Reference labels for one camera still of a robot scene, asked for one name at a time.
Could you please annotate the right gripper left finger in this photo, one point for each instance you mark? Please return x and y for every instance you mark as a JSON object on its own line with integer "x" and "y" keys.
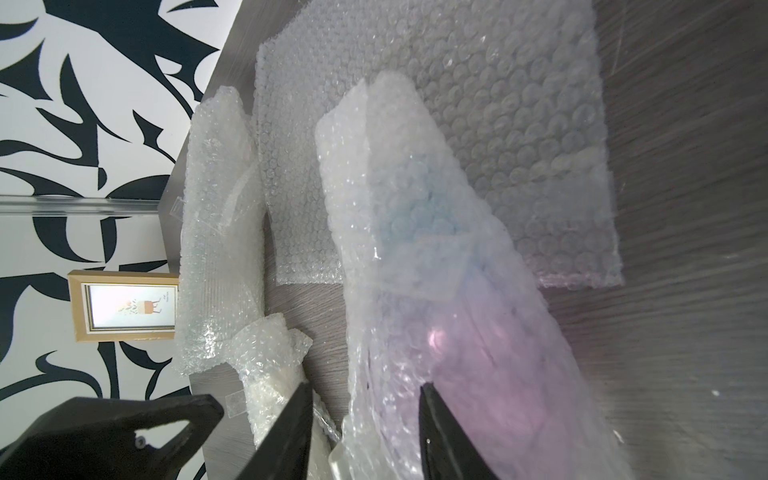
{"x": 285, "y": 451}

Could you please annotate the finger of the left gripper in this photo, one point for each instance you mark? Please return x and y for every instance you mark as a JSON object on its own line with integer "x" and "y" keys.
{"x": 89, "y": 438}

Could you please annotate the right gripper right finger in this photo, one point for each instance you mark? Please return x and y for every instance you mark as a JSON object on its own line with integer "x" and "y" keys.
{"x": 446, "y": 450}

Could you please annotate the white vase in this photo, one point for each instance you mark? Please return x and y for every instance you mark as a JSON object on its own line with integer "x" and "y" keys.
{"x": 268, "y": 357}

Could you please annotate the iridescent bubble wrap bundle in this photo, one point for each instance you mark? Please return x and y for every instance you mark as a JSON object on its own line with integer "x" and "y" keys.
{"x": 435, "y": 292}

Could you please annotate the bubble wrap sheet around vase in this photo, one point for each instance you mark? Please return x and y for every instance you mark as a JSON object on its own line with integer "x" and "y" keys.
{"x": 515, "y": 88}

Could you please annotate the wooden framed picture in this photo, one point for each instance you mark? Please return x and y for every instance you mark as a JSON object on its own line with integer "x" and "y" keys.
{"x": 123, "y": 306}

